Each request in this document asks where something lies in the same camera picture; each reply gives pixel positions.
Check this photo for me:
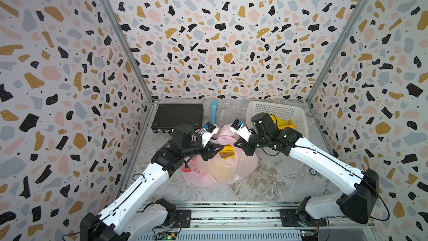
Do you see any black ribbed carry case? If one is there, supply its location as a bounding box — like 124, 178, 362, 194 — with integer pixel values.
151, 104, 204, 133

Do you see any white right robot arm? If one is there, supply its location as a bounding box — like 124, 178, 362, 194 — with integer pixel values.
230, 113, 381, 226

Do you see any yellow banana bunch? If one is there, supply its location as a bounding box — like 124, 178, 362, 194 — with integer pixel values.
219, 145, 235, 160
279, 124, 295, 130
270, 114, 293, 126

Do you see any blue cylindrical tube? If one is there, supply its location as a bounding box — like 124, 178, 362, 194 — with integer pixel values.
210, 100, 218, 124

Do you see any white perforated plastic basket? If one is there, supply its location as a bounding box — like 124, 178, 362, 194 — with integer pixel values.
245, 101, 309, 137

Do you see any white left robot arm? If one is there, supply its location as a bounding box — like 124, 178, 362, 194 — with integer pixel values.
76, 122, 224, 241

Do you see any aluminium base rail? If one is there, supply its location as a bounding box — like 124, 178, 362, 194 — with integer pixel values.
128, 201, 375, 241

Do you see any pink plastic bag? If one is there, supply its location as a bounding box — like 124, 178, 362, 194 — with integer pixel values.
182, 124, 259, 188

